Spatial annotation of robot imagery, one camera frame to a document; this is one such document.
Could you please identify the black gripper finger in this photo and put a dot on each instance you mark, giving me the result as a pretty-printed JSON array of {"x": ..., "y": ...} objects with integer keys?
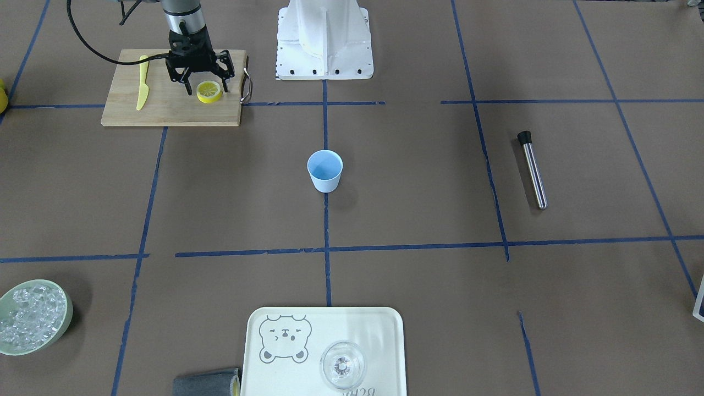
[
  {"x": 225, "y": 68},
  {"x": 184, "y": 79}
]

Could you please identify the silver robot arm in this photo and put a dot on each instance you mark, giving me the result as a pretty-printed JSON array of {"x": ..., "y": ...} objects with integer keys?
[{"x": 184, "y": 17}]

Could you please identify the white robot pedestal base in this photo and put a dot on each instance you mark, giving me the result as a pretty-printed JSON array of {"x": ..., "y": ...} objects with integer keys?
[{"x": 324, "y": 40}]

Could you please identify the white wire cup rack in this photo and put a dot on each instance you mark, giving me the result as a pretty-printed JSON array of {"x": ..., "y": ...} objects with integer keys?
[{"x": 697, "y": 307}]

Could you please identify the steel muddler black tip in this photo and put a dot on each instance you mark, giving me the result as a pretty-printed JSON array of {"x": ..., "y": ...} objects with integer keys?
[{"x": 525, "y": 140}]

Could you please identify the yellow lemon slices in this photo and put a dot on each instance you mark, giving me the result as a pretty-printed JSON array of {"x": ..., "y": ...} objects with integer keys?
[{"x": 209, "y": 91}]

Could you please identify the cream bear tray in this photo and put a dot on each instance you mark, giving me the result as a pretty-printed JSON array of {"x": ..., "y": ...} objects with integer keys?
[{"x": 284, "y": 345}]

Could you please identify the clear wine glass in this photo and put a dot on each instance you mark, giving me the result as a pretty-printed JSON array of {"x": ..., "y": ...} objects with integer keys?
[{"x": 343, "y": 366}]

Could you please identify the green bowl of ice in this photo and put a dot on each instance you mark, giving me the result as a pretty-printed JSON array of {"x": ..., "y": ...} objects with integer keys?
[{"x": 35, "y": 314}]

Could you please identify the bamboo cutting board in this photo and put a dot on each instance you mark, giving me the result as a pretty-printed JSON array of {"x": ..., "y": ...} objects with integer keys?
[{"x": 168, "y": 104}]

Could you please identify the yellow plastic knife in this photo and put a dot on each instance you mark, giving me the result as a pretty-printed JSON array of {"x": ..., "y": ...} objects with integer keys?
[{"x": 143, "y": 89}]

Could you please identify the light blue cup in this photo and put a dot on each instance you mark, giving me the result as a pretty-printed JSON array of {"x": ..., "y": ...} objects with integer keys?
[{"x": 325, "y": 168}]

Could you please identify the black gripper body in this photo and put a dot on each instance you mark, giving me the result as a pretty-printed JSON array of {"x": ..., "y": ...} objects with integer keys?
[{"x": 226, "y": 64}]

